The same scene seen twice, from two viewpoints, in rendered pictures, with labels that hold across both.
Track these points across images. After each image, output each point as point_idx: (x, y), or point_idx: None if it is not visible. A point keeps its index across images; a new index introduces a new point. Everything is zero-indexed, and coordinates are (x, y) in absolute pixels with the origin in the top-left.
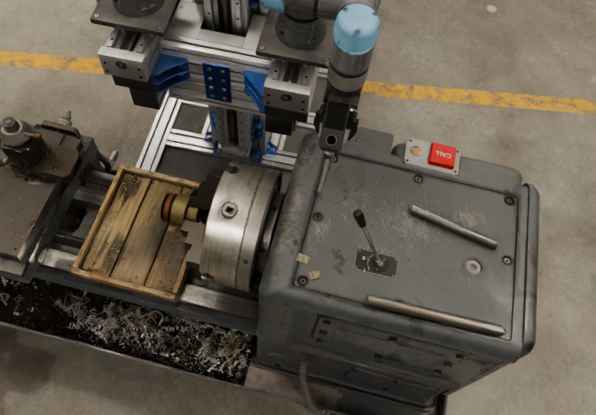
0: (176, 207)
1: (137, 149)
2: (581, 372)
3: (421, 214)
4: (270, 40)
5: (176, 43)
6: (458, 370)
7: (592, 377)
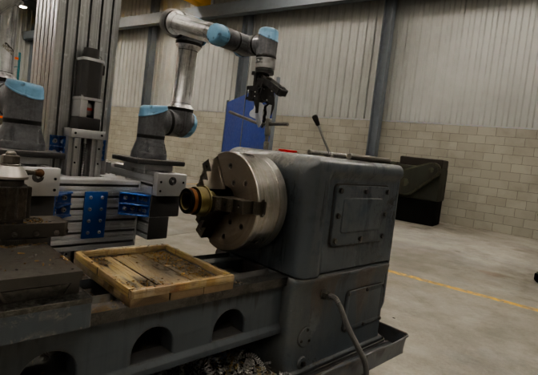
0: (200, 187)
1: None
2: (376, 370)
3: (315, 151)
4: (139, 158)
5: (61, 178)
6: (386, 229)
7: (381, 368)
